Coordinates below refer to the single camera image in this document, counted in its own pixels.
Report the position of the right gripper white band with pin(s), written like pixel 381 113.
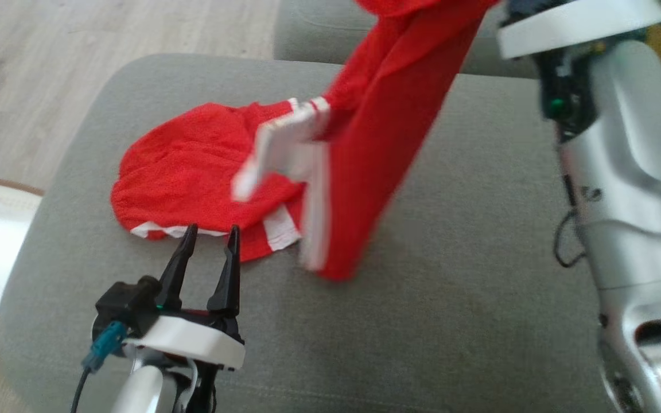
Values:
pixel 571 26

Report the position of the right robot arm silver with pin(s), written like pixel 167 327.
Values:
pixel 634 201

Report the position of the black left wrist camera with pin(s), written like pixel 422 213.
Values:
pixel 127 304

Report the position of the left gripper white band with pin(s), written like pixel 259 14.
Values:
pixel 193 338

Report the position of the red mesh shorts white stripes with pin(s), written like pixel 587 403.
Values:
pixel 187 172

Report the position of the red white basketball jersey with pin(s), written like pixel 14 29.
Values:
pixel 388 143

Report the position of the large grey sofa cushion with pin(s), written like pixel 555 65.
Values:
pixel 451 321

